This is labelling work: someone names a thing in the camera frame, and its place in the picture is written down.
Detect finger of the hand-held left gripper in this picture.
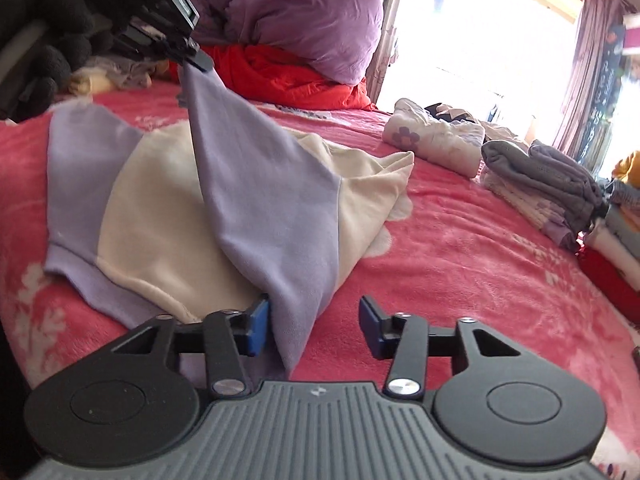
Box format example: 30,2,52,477
164,41,216,73

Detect red quilt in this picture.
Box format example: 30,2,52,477
169,42,379,112

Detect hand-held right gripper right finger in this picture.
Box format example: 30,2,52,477
359,294,522,400

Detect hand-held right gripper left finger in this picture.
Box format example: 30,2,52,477
107,296,273,399

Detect dark clothes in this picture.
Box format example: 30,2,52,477
424,102,483,125

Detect patterned frilly cloth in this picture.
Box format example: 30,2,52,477
69,57,168,97

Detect white floral folded garment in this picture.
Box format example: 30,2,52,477
381,97,502,179

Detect stack of folded clothes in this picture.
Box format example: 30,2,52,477
577,149,640,313

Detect pink floral blanket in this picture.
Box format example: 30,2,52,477
0,80,640,480

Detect mauve curtain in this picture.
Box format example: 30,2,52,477
554,0,632,162

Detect person's left hand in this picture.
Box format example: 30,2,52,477
0,0,132,123

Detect lavender and cream sweatshirt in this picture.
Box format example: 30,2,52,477
44,62,417,382

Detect lavender floral folded garment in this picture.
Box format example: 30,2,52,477
479,170,587,252

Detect grey folded garment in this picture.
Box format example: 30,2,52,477
480,138,609,235

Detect purple duvet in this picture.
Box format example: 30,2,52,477
162,0,386,87

